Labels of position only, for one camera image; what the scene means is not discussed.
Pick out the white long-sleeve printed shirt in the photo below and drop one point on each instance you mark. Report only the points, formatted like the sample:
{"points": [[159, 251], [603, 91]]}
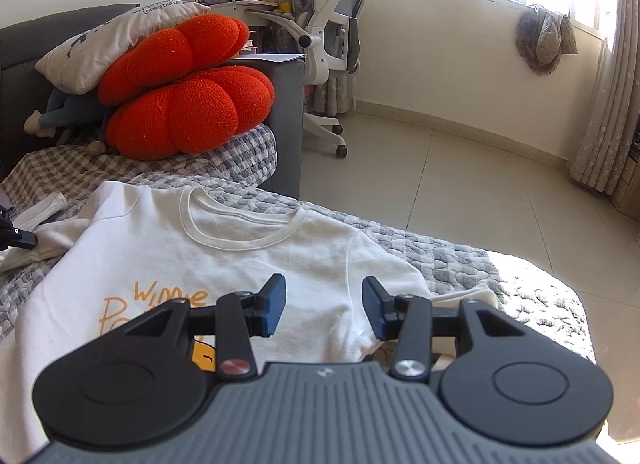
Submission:
{"points": [[300, 254]]}

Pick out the cluttered white desk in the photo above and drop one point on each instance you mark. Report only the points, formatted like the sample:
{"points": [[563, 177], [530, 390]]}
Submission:
{"points": [[235, 6]]}

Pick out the red flower-shaped cushion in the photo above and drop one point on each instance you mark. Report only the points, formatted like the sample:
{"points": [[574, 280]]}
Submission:
{"points": [[190, 103]]}

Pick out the grey furry hat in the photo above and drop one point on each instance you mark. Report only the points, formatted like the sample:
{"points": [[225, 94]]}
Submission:
{"points": [[542, 38]]}

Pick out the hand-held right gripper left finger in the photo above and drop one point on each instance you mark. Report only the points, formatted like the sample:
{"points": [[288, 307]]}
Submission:
{"points": [[274, 304]]}

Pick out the blue plush doll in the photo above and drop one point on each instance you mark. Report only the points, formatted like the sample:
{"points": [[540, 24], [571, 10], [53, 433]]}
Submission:
{"points": [[70, 111]]}

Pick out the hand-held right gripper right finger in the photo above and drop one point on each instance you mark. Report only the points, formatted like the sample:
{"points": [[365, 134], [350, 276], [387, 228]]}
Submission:
{"points": [[374, 309]]}

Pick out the white printed pillow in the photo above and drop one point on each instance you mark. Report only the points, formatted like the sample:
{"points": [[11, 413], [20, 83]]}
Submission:
{"points": [[100, 48]]}

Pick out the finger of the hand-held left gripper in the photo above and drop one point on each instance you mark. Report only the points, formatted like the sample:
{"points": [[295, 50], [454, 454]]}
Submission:
{"points": [[22, 239]]}

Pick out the dark grey sofa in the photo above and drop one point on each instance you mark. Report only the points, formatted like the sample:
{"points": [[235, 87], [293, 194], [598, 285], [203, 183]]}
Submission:
{"points": [[287, 118]]}

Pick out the grey checked quilt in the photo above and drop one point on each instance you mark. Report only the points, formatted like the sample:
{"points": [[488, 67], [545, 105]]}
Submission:
{"points": [[450, 254]]}

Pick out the white paper sheet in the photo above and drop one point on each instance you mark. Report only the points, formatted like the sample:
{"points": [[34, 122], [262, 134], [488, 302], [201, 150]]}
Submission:
{"points": [[270, 57]]}

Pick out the white office chair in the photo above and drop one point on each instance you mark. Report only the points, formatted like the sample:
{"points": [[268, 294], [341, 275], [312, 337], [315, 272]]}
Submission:
{"points": [[340, 28]]}

